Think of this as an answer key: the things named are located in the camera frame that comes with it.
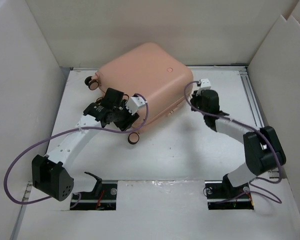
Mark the pink hard-shell suitcase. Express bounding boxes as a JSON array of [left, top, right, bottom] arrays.
[[84, 42, 194, 144]]

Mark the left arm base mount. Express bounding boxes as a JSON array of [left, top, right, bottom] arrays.
[[69, 171, 118, 211]]

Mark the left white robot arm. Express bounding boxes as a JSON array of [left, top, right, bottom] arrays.
[[31, 88, 149, 202]]

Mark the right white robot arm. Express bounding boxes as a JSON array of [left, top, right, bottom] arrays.
[[190, 89, 287, 198]]

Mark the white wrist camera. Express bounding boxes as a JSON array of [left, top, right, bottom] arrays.
[[196, 78, 212, 95], [125, 95, 147, 115]]

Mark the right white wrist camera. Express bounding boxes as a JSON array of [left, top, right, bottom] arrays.
[[196, 78, 212, 95]]

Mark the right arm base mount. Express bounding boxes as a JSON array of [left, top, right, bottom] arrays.
[[203, 180, 254, 210]]

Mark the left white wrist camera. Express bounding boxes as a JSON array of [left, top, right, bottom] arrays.
[[125, 95, 147, 115]]

